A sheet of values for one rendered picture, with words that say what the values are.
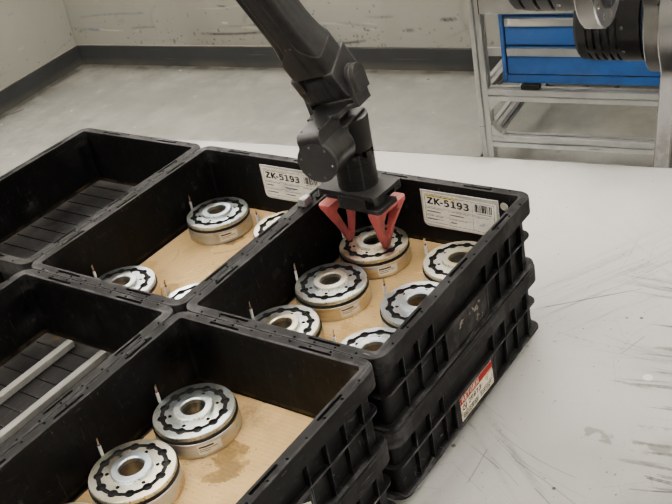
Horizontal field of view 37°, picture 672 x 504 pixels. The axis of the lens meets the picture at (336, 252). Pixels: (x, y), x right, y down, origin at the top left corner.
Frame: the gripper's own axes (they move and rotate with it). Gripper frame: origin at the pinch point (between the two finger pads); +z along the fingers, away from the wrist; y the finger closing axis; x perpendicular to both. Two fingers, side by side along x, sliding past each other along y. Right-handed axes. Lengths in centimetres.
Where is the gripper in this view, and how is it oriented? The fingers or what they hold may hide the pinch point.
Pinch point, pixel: (368, 237)
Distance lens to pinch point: 146.9
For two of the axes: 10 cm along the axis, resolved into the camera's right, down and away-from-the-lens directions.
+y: 8.0, 1.8, -5.7
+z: 1.7, 8.5, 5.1
